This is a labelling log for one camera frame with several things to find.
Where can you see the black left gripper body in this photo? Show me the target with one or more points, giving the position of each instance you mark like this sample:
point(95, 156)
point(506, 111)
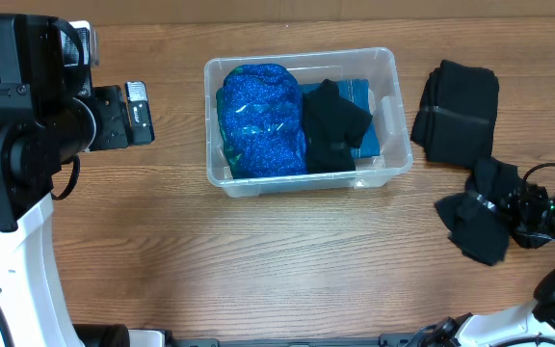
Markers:
point(111, 124)

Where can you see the small black garment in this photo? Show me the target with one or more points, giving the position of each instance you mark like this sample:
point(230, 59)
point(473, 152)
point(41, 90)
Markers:
point(332, 125)

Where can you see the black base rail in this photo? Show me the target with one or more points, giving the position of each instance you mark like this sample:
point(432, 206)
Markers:
point(383, 340)

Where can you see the blue denim jeans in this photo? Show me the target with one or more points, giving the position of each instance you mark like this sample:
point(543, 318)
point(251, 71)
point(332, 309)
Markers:
point(356, 90)

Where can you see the large folded black garment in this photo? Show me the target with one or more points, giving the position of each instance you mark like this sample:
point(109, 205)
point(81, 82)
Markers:
point(457, 114)

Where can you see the clear plastic storage bin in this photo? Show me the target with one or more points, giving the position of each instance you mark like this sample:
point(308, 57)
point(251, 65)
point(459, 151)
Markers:
point(376, 65)

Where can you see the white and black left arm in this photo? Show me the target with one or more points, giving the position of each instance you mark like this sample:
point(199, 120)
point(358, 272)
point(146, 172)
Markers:
point(51, 113)

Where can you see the blue sequin fabric garment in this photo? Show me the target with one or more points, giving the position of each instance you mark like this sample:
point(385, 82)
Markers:
point(260, 115)

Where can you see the black garment with tape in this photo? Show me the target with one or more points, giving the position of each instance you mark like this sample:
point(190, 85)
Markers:
point(473, 216)

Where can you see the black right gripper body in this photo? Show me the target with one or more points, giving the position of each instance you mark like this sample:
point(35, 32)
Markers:
point(539, 220)

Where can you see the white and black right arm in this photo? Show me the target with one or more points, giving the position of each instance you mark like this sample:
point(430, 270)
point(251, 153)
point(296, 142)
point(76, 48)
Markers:
point(530, 324)

